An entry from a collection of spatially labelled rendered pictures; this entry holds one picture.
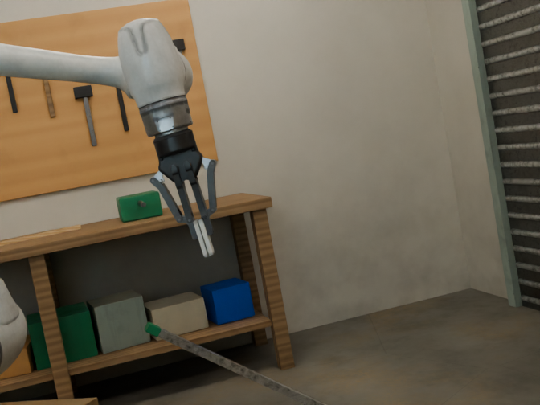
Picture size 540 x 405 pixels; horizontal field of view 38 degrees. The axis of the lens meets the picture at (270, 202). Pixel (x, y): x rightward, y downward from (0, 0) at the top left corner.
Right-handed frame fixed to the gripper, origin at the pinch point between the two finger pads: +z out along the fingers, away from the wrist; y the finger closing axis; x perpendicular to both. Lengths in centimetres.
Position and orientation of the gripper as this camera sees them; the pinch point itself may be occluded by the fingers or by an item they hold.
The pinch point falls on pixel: (203, 237)
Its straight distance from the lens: 145.7
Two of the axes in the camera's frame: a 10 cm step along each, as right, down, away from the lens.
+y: 9.6, -2.8, -0.6
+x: 0.3, -1.0, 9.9
